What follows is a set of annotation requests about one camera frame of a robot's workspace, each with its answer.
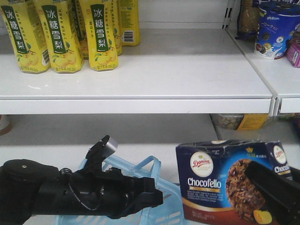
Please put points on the upper white shelf board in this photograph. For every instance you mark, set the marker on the upper white shelf board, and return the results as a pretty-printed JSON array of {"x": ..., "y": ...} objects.
[{"x": 171, "y": 71}]

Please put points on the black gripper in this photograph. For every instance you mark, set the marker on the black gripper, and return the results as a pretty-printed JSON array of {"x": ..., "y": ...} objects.
[{"x": 113, "y": 194}]

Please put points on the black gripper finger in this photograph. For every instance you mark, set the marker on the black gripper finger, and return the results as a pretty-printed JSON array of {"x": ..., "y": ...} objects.
[{"x": 281, "y": 194}]

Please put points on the pink snack box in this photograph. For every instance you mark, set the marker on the pink snack box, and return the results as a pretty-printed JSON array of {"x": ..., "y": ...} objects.
[{"x": 293, "y": 52}]

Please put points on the blue chocolate cookie box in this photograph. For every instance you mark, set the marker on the blue chocolate cookie box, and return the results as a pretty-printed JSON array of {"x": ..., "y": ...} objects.
[{"x": 213, "y": 184}]

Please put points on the yellow pear drink bottle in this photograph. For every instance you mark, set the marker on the yellow pear drink bottle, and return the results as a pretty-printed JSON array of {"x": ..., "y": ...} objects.
[
  {"x": 26, "y": 34},
  {"x": 98, "y": 22},
  {"x": 56, "y": 17}
]

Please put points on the clear nut snack box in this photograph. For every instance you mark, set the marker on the clear nut snack box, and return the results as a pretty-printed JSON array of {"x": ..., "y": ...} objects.
[{"x": 240, "y": 122}]

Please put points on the right white shelf board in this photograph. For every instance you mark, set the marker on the right white shelf board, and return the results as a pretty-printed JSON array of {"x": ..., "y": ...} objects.
[{"x": 279, "y": 76}]

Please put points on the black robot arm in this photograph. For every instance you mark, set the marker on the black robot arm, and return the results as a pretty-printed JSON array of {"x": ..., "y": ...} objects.
[{"x": 28, "y": 188}]

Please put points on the blue white cookie tub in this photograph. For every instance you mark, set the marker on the blue white cookie tub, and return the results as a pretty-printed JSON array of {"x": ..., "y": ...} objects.
[{"x": 278, "y": 22}]

